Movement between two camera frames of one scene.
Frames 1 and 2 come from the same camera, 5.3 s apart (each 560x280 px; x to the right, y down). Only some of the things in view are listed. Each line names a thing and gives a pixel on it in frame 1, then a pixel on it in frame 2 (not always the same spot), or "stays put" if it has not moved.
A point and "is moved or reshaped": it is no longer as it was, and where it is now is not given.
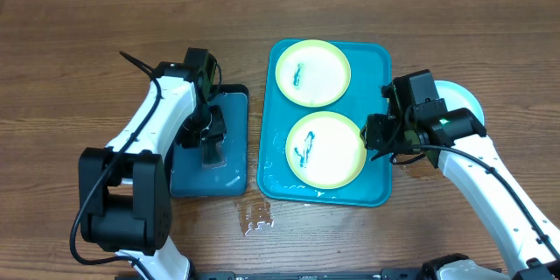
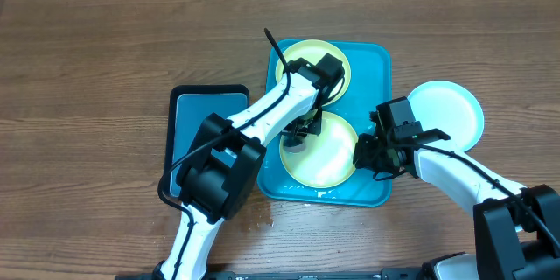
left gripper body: x=208 y=121 -> x=310 y=122
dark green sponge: x=213 y=155 is moved or reshaped
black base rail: x=387 y=274 stays put
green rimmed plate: x=325 y=150 stays put
